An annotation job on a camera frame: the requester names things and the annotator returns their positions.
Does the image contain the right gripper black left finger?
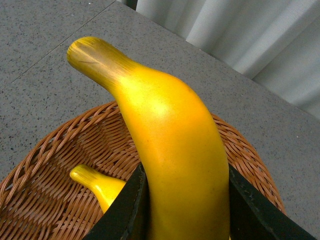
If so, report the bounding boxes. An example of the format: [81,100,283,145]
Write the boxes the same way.
[84,163,149,240]

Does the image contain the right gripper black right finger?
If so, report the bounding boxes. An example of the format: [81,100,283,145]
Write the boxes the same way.
[229,165,315,240]

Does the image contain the yellow banana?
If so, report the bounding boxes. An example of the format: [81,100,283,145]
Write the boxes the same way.
[69,164,126,214]
[67,36,230,240]

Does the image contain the yellow banana in basket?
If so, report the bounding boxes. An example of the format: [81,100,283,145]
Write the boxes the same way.
[69,164,126,214]

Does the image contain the brown wicker basket, bananas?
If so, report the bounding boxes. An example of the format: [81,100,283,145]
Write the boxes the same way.
[0,100,286,240]

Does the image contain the white pleated curtain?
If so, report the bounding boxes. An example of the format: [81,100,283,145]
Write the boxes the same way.
[125,0,320,117]

